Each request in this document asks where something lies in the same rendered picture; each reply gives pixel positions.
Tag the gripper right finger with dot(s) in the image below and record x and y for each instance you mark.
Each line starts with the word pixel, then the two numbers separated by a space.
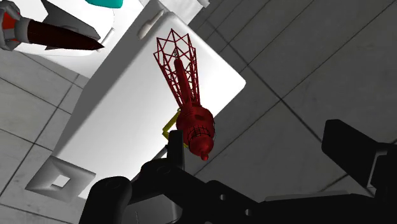
pixel 350 149

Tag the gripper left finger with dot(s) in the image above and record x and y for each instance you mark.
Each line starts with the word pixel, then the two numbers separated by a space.
pixel 161 180

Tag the red toy with lattice cage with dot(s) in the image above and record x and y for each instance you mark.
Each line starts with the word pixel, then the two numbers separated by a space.
pixel 195 124

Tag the toy rocket with dark red nose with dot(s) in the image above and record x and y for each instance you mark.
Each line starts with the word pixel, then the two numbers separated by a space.
pixel 52 34

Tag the teal rounded object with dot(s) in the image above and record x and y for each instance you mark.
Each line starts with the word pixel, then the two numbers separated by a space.
pixel 105 2

